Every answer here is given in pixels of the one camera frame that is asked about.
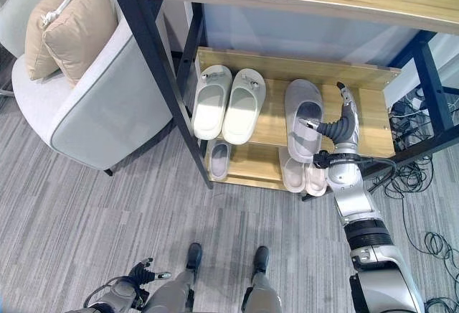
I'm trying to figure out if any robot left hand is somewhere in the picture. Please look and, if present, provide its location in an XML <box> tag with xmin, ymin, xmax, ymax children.
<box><xmin>128</xmin><ymin>257</ymin><xmax>173</xmax><ymax>288</ymax></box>

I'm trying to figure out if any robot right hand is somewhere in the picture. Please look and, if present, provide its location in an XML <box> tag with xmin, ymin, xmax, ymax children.
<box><xmin>300</xmin><ymin>81</ymin><xmax>361</xmax><ymax>149</ymax></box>

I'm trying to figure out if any grey plush slipper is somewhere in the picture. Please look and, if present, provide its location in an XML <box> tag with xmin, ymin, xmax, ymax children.
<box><xmin>284</xmin><ymin>78</ymin><xmax>326</xmax><ymax>164</ymax></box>

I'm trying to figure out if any wooden shoe rack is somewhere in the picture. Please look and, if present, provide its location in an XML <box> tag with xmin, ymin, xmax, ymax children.
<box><xmin>194</xmin><ymin>46</ymin><xmax>402</xmax><ymax>195</ymax></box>

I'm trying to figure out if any robot left leg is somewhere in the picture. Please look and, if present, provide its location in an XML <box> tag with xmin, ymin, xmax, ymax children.
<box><xmin>142</xmin><ymin>242</ymin><xmax>204</xmax><ymax>313</ymax></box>

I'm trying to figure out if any robot leg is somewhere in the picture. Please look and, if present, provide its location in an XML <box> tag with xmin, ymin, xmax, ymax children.
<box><xmin>142</xmin><ymin>242</ymin><xmax>204</xmax><ymax>313</ymax></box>
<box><xmin>241</xmin><ymin>245</ymin><xmax>283</xmax><ymax>313</ymax></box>

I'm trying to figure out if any pale pink rubber slipper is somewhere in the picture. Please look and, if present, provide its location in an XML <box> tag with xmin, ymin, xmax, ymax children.
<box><xmin>304</xmin><ymin>163</ymin><xmax>328</xmax><ymax>197</ymax></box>

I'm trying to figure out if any white rubber slipper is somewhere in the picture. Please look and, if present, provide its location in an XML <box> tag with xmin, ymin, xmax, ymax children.
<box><xmin>278</xmin><ymin>146</ymin><xmax>308</xmax><ymax>195</ymax></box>

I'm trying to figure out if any cream rubber slipper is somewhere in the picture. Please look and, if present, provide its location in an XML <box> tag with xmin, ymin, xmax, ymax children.
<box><xmin>222</xmin><ymin>68</ymin><xmax>268</xmax><ymax>146</ymax></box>
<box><xmin>191</xmin><ymin>64</ymin><xmax>234</xmax><ymax>140</ymax></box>

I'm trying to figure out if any robot right leg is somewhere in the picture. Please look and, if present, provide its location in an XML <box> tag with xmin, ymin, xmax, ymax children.
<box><xmin>241</xmin><ymin>245</ymin><xmax>283</xmax><ymax>313</ymax></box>

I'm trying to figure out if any small grey slipper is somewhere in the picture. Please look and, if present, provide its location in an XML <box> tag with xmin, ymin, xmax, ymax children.
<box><xmin>207</xmin><ymin>139</ymin><xmax>232</xmax><ymax>182</ymax></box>

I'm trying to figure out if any light grey armchair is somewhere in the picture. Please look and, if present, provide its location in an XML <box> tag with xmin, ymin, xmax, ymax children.
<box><xmin>0</xmin><ymin>0</ymin><xmax>177</xmax><ymax>178</ymax></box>

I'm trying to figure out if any beige cushion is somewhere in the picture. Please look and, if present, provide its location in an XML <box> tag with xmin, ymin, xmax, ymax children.
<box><xmin>42</xmin><ymin>0</ymin><xmax>120</xmax><ymax>87</ymax></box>
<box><xmin>24</xmin><ymin>0</ymin><xmax>90</xmax><ymax>81</ymax></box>

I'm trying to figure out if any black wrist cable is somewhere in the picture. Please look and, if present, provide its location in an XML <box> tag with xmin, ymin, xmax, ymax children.
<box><xmin>356</xmin><ymin>156</ymin><xmax>397</xmax><ymax>194</ymax></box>

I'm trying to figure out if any black cable tangle with plugs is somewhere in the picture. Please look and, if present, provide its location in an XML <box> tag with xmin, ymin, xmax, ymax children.
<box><xmin>388</xmin><ymin>88</ymin><xmax>459</xmax><ymax>153</ymax></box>

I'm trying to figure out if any black floor cable tangle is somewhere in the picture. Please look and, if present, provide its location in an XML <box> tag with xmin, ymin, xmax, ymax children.
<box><xmin>369</xmin><ymin>153</ymin><xmax>437</xmax><ymax>253</ymax></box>

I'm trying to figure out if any dark green coiled cable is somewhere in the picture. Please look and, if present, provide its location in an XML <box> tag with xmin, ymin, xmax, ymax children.
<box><xmin>422</xmin><ymin>231</ymin><xmax>459</xmax><ymax>313</ymax></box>

